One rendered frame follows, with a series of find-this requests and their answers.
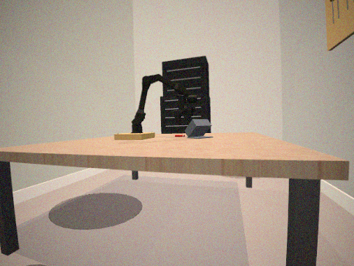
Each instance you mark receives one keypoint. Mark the grey sloped panel with hole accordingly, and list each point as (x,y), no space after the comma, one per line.
(197,129)

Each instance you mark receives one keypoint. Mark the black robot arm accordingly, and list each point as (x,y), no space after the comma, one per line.
(180,88)

